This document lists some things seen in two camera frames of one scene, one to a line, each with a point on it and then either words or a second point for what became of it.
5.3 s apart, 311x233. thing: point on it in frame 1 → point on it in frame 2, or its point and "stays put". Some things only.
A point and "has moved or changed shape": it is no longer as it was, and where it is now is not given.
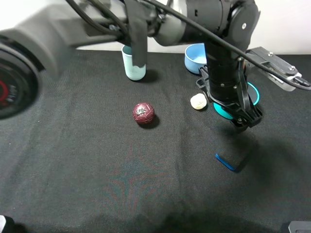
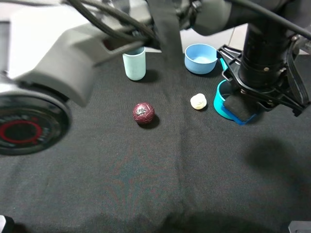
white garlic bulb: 198,101 stays put
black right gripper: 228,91 → 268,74
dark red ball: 143,113 stays put
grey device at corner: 300,226 stays put
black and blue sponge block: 233,157 has moved or changed shape
